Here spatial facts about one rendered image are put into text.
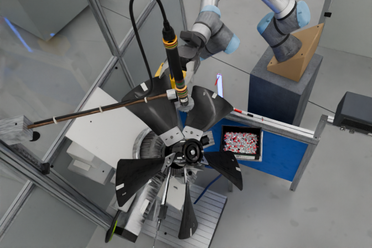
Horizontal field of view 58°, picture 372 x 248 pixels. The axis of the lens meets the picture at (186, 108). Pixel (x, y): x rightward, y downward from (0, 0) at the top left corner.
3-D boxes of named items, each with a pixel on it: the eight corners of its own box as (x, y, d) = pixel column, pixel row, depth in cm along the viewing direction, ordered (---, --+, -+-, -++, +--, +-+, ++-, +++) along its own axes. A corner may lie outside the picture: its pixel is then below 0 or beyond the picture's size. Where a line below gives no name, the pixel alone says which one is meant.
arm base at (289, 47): (285, 44, 186) (275, 31, 183) (306, 39, 173) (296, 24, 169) (272, 63, 181) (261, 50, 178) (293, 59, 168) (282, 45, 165)
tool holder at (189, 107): (172, 115, 127) (168, 101, 119) (169, 100, 131) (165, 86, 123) (195, 109, 127) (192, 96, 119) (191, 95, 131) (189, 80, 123)
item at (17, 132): (6, 146, 123) (-8, 137, 116) (8, 130, 127) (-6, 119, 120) (33, 140, 123) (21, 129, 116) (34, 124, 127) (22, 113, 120)
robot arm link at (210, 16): (227, 15, 126) (211, -1, 123) (217, 35, 121) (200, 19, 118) (213, 22, 133) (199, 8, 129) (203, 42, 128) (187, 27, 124)
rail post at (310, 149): (289, 189, 249) (308, 144, 183) (290, 184, 251) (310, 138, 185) (294, 191, 248) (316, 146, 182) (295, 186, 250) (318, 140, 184)
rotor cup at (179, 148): (180, 175, 151) (199, 176, 140) (157, 158, 144) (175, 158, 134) (192, 147, 157) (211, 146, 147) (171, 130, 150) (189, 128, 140)
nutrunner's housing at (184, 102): (181, 113, 130) (160, 27, 91) (180, 104, 132) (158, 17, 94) (191, 110, 130) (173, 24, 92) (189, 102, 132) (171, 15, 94)
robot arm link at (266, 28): (273, 35, 181) (257, 16, 177) (293, 25, 171) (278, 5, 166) (265, 49, 175) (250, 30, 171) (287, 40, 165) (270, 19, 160)
